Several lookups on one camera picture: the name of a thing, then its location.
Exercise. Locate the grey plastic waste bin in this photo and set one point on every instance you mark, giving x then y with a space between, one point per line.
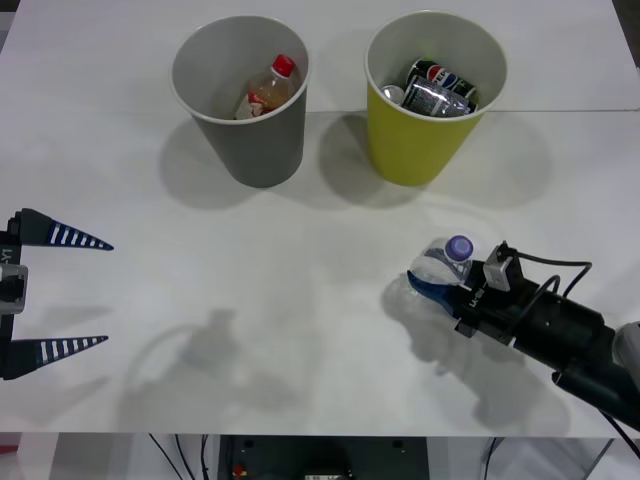
260 145

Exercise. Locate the clear bottle with purple cap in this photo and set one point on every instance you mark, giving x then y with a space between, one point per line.
440 265

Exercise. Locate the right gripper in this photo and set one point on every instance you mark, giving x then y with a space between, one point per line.
492 312

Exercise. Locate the crushed silver can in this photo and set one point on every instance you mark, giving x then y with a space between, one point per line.
430 99

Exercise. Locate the black can with round logo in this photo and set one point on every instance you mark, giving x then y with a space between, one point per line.
442 75

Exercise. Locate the red-capped bottle with amber drink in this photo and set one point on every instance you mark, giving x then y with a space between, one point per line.
272 90

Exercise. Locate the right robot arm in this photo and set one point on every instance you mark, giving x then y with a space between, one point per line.
565 325

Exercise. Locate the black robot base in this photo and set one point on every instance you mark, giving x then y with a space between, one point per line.
325 457

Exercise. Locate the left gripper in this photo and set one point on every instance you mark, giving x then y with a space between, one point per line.
10 250

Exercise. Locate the yellow-green plastic waste bin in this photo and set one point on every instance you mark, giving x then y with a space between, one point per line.
410 145

